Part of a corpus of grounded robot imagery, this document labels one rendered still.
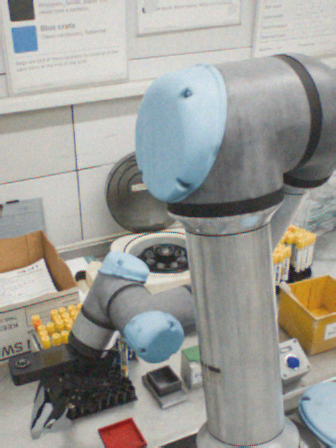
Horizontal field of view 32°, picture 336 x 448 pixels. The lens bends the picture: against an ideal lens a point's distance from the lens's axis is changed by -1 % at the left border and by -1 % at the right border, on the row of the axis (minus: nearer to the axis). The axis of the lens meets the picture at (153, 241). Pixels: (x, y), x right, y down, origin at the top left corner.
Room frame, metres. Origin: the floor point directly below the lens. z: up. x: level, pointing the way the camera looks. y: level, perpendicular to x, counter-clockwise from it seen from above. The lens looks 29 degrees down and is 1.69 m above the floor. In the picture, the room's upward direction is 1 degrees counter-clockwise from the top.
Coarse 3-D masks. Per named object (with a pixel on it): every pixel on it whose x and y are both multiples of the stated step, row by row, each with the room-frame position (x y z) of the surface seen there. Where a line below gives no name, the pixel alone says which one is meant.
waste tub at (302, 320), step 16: (304, 288) 1.09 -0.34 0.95; (320, 288) 1.11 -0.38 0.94; (288, 304) 1.04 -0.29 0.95; (304, 304) 1.10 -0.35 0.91; (320, 304) 1.11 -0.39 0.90; (288, 320) 1.03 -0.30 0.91; (304, 320) 0.98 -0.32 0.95; (320, 320) 0.96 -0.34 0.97; (304, 336) 0.98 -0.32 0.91; (320, 336) 0.96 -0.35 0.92; (320, 352) 0.96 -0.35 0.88
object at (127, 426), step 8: (112, 424) 0.76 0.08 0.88; (120, 424) 0.77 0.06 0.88; (128, 424) 0.77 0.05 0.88; (104, 432) 0.75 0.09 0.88; (112, 432) 0.75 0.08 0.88; (120, 432) 0.75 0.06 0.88; (128, 432) 0.75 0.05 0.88; (136, 432) 0.75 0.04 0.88; (104, 440) 0.73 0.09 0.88; (112, 440) 0.73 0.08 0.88; (120, 440) 0.73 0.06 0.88; (128, 440) 0.73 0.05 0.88; (136, 440) 0.73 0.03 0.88; (144, 440) 0.73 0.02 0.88
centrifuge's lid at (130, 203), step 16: (128, 160) 1.38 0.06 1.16; (112, 176) 1.32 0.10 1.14; (128, 176) 1.39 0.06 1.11; (112, 192) 1.36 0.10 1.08; (128, 192) 1.39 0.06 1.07; (144, 192) 1.40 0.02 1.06; (112, 208) 1.35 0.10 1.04; (128, 208) 1.37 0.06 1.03; (144, 208) 1.39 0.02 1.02; (160, 208) 1.39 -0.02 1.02; (128, 224) 1.35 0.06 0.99; (144, 224) 1.36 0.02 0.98; (160, 224) 1.35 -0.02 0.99
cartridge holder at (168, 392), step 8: (160, 368) 0.88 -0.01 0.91; (168, 368) 0.89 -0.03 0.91; (144, 376) 0.89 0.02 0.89; (152, 376) 0.87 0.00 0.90; (160, 376) 0.88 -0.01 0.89; (168, 376) 0.88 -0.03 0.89; (176, 376) 0.86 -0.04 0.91; (152, 384) 0.85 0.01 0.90; (160, 384) 0.86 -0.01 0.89; (168, 384) 0.84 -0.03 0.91; (176, 384) 0.84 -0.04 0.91; (152, 392) 0.85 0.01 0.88; (160, 392) 0.83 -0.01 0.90; (168, 392) 0.83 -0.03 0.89; (176, 392) 0.84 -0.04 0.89; (184, 392) 0.84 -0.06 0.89; (160, 400) 0.82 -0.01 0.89; (168, 400) 0.82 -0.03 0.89; (176, 400) 0.82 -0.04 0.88
